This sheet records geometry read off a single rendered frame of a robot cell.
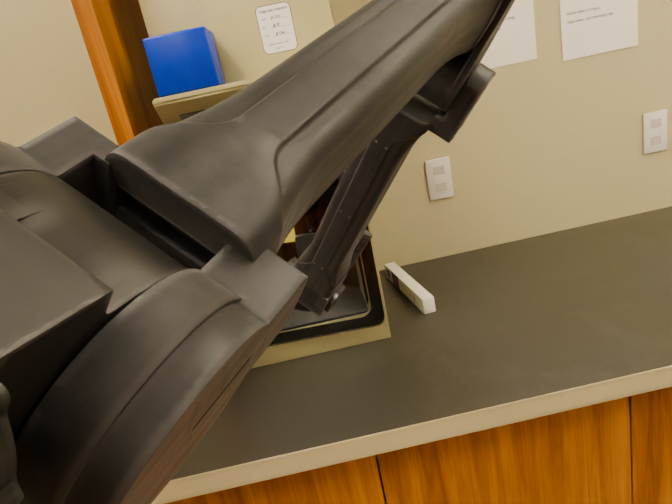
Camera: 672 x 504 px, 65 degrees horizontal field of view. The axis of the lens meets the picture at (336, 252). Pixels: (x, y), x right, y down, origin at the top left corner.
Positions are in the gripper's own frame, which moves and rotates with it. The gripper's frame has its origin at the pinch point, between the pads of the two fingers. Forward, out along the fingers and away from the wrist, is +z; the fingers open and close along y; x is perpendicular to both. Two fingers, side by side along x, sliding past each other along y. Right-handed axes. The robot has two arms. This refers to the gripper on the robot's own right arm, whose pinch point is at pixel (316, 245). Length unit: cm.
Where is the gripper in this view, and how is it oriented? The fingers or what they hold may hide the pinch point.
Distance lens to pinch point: 98.3
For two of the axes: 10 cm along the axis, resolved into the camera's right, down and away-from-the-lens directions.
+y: -2.0, -9.3, -3.2
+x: -9.8, 2.2, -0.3
